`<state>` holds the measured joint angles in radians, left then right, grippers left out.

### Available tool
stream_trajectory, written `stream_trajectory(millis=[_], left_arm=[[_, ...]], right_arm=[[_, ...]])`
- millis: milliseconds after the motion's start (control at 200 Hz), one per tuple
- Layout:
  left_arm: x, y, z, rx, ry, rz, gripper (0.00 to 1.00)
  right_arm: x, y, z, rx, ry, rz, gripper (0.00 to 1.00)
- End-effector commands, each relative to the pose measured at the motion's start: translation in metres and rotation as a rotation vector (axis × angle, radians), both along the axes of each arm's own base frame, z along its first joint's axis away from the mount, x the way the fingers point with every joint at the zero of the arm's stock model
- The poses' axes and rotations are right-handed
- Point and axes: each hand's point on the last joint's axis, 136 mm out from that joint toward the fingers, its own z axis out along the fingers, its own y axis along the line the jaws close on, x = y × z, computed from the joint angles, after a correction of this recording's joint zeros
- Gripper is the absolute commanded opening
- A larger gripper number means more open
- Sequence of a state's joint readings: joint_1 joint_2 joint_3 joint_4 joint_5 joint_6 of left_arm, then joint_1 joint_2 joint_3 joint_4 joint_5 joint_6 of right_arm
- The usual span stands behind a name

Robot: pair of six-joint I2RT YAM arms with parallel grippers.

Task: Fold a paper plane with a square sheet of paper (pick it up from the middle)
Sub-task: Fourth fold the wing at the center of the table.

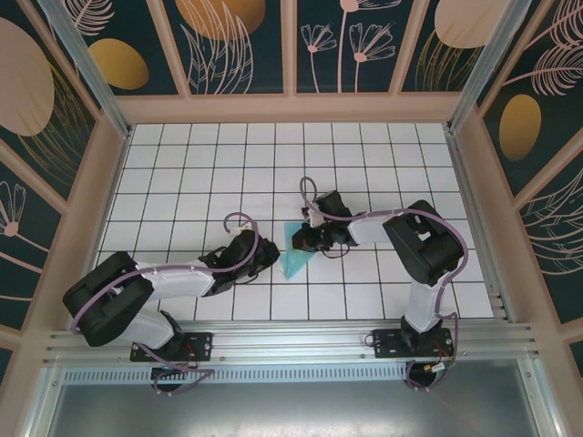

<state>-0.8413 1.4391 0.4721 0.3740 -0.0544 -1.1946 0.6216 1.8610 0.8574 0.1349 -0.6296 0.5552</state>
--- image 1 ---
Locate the light blue paper sheet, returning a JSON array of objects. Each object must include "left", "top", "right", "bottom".
[{"left": 278, "top": 220, "right": 319, "bottom": 280}]

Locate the grey metal sheet panel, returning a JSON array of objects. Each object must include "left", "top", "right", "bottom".
[{"left": 26, "top": 381, "right": 564, "bottom": 437}]

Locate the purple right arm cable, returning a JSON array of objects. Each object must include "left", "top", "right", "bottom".
[{"left": 299, "top": 176, "right": 469, "bottom": 392}]

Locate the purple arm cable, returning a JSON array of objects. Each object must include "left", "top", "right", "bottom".
[
  {"left": 299, "top": 176, "right": 469, "bottom": 392},
  {"left": 71, "top": 211, "right": 261, "bottom": 397}
]

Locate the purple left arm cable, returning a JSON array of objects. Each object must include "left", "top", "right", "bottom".
[{"left": 71, "top": 211, "right": 261, "bottom": 397}]

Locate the long aluminium mounting rail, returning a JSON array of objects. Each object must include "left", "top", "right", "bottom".
[{"left": 43, "top": 320, "right": 546, "bottom": 365}]

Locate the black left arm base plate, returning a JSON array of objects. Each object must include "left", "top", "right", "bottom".
[{"left": 130, "top": 330, "right": 215, "bottom": 363}]

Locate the slotted grey cable duct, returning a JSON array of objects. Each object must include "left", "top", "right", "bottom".
[{"left": 63, "top": 367, "right": 411, "bottom": 384}]

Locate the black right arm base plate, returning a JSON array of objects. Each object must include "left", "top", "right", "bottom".
[{"left": 371, "top": 328, "right": 455, "bottom": 361}]

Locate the aluminium table side rail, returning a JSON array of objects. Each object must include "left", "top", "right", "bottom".
[
  {"left": 445, "top": 129, "right": 517, "bottom": 323},
  {"left": 67, "top": 127, "right": 134, "bottom": 330}
]

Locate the aluminium frame post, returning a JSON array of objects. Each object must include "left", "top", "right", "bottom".
[
  {"left": 445, "top": 0, "right": 556, "bottom": 134},
  {"left": 36, "top": 0, "right": 134, "bottom": 140}
]

